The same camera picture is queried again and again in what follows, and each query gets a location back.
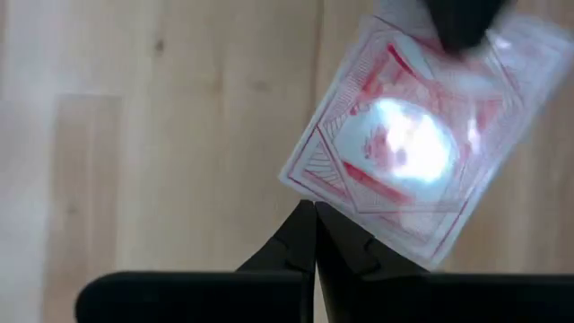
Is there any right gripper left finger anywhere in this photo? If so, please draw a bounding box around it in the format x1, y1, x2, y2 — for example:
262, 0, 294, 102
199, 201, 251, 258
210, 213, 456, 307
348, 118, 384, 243
74, 199, 317, 323

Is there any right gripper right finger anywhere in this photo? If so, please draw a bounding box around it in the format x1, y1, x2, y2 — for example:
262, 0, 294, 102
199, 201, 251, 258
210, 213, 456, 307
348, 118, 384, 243
315, 201, 574, 323

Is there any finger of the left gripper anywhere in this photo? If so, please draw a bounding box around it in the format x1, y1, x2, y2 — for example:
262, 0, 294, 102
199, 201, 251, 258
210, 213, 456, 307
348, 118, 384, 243
421, 0, 517, 53

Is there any red playing card box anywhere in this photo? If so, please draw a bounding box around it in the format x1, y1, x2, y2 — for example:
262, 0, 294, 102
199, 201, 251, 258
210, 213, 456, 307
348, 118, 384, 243
277, 13, 574, 273

